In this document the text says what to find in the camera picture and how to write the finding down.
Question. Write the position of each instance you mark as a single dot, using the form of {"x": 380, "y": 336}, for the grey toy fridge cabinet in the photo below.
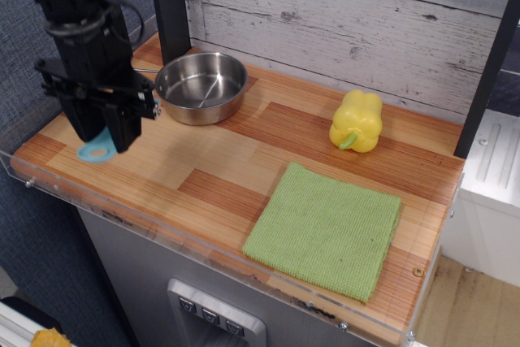
{"x": 141, "y": 256}

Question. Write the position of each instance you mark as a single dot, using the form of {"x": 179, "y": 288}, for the silver dispenser button panel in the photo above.
{"x": 205, "y": 320}

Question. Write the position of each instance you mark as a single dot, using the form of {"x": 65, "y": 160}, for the black left vertical post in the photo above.
{"x": 173, "y": 28}

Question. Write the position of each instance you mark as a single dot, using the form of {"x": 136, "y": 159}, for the stainless steel pot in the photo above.
{"x": 199, "y": 89}

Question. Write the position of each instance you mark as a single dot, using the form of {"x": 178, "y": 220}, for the yellow plastic bell pepper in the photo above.
{"x": 357, "y": 122}

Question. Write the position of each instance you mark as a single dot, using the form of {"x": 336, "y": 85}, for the green folded towel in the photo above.
{"x": 326, "y": 232}

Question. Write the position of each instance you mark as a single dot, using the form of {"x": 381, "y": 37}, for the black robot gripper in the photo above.
{"x": 93, "y": 71}

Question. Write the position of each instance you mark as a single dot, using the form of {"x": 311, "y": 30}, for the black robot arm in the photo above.
{"x": 73, "y": 11}

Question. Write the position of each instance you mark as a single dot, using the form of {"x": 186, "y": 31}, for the light blue dish brush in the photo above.
{"x": 101, "y": 148}

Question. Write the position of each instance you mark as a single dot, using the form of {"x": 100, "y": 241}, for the black right vertical post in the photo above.
{"x": 483, "y": 93}

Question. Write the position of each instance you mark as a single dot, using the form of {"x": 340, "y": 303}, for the black vertical post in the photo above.
{"x": 483, "y": 93}
{"x": 173, "y": 28}

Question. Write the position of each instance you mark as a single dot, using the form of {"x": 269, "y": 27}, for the yellow object bottom left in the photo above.
{"x": 49, "y": 338}

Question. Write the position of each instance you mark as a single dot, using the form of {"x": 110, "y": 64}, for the clear acrylic table guard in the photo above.
{"x": 169, "y": 218}

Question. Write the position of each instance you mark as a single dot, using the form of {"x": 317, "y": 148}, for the white toy sink unit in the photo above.
{"x": 482, "y": 228}

